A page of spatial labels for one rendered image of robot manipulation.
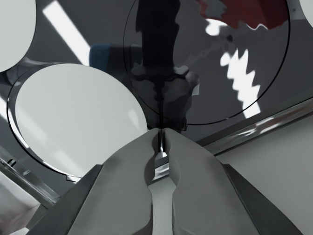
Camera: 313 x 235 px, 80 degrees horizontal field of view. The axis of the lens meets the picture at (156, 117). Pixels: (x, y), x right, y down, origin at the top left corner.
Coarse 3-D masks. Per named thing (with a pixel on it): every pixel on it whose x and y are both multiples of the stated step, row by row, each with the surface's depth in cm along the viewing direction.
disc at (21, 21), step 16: (0, 0) 11; (16, 0) 11; (32, 0) 11; (0, 16) 11; (16, 16) 11; (32, 16) 11; (0, 32) 11; (16, 32) 11; (32, 32) 11; (0, 48) 12; (16, 48) 12; (0, 64) 12
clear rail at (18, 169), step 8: (0, 152) 16; (8, 152) 16; (0, 160) 16; (8, 160) 16; (16, 160) 16; (16, 168) 16; (24, 168) 17; (24, 176) 17; (32, 176) 17; (32, 184) 17; (40, 184) 17; (40, 192) 17; (48, 192) 18; (48, 200) 18; (56, 200) 18
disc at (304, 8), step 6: (300, 0) 10; (306, 0) 10; (312, 0) 10; (306, 6) 11; (312, 6) 11; (306, 12) 11; (312, 12) 11; (306, 18) 11; (312, 18) 11; (312, 24) 11
